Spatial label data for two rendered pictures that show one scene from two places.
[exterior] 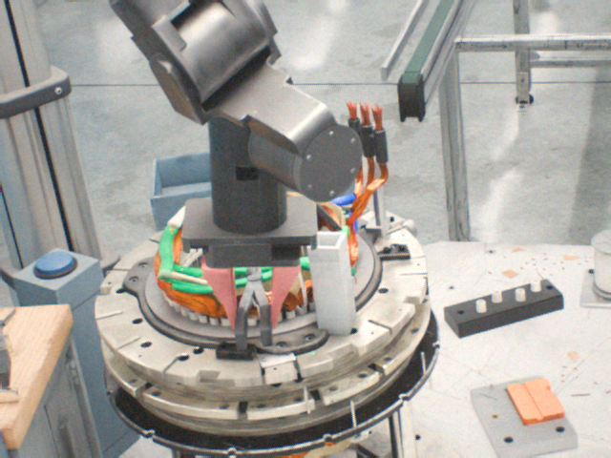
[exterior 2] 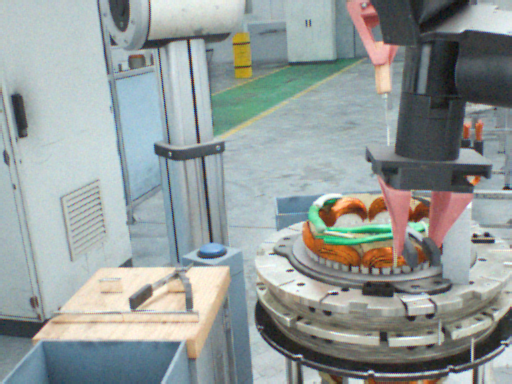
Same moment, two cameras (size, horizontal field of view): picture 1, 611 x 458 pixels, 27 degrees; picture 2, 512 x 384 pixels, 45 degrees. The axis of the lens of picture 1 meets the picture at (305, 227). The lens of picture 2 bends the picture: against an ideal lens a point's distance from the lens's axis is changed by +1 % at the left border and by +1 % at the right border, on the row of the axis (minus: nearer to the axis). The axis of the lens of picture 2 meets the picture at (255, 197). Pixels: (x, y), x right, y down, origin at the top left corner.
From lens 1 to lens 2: 0.48 m
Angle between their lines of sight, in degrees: 12
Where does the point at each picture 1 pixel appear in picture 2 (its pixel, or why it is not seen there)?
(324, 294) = (452, 248)
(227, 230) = (413, 158)
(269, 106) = (486, 22)
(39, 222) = (195, 234)
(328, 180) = not seen: outside the picture
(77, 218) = (219, 235)
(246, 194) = (437, 122)
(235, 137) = (435, 68)
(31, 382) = (207, 310)
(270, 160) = (483, 72)
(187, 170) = (295, 206)
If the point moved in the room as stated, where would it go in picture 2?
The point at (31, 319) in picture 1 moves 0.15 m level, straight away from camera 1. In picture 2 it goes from (202, 273) to (185, 238)
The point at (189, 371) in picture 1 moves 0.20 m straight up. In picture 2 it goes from (342, 302) to (335, 116)
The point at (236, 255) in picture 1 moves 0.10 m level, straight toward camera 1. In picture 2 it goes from (421, 178) to (467, 213)
